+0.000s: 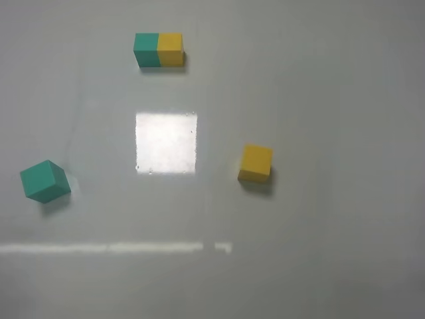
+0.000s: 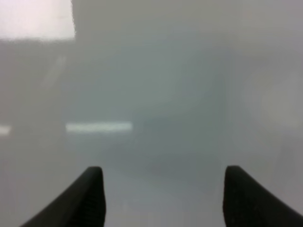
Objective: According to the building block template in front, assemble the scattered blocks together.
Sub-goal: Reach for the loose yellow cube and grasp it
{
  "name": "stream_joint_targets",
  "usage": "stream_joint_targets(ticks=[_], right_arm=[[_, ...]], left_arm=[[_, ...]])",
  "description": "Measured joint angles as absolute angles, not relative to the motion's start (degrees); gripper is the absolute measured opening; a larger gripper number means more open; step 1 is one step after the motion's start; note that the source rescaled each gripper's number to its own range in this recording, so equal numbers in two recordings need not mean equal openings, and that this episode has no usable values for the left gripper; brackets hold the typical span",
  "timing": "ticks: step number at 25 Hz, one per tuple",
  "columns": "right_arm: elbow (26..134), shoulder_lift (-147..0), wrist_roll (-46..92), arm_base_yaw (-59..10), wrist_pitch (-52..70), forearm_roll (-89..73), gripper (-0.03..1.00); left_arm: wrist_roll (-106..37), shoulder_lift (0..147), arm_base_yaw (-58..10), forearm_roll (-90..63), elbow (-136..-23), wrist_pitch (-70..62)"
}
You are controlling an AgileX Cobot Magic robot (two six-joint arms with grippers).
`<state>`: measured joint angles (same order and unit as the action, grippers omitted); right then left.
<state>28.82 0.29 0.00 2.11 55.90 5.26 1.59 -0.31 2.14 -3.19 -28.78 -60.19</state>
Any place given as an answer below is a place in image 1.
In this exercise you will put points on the yellow template cube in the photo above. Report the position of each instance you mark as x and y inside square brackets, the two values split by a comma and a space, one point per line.
[170, 50]

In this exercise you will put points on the green template cube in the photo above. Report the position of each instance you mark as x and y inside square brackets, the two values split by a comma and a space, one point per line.
[145, 50]

